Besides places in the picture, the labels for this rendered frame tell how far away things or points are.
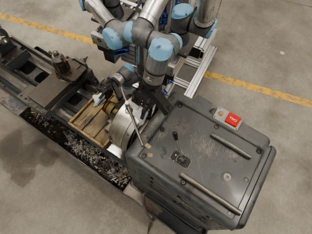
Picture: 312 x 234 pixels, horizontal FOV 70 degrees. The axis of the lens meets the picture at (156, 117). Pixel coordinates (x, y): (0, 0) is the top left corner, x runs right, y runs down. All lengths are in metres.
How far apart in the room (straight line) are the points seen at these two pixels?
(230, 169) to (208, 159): 0.10
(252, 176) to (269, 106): 1.92
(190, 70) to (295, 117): 1.33
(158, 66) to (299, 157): 2.27
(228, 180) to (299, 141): 1.92
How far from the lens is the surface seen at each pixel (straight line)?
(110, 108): 1.28
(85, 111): 1.58
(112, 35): 1.20
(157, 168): 1.00
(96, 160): 1.74
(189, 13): 1.38
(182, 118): 1.10
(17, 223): 2.50
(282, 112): 2.97
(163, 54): 0.73
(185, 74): 2.59
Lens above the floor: 2.22
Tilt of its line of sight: 63 degrees down
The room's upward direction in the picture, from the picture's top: 4 degrees clockwise
